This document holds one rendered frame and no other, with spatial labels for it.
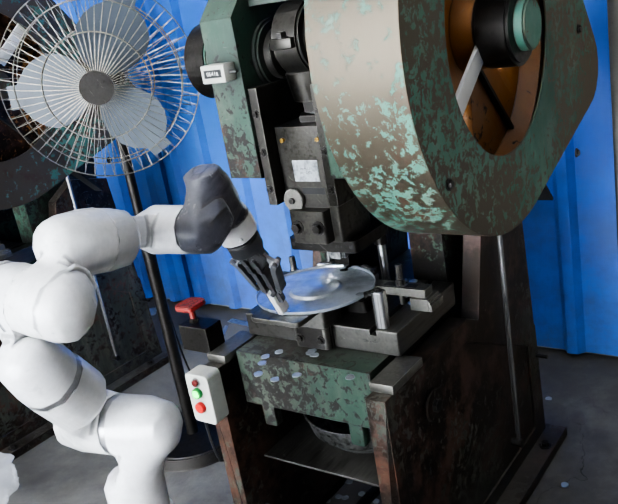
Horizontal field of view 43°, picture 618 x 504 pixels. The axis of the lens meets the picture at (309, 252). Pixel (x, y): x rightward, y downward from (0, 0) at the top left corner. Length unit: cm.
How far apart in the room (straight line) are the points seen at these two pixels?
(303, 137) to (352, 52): 54
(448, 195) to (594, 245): 157
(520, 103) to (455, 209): 51
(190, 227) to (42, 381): 41
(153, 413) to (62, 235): 36
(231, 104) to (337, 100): 56
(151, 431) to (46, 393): 21
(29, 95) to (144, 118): 34
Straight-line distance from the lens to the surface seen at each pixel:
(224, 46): 186
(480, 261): 207
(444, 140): 140
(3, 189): 286
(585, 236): 294
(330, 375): 184
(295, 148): 185
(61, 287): 121
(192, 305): 202
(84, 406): 136
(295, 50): 179
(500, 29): 157
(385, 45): 129
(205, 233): 150
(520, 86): 191
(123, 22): 238
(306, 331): 190
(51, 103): 249
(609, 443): 266
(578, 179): 288
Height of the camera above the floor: 147
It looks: 19 degrees down
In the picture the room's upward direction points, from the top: 10 degrees counter-clockwise
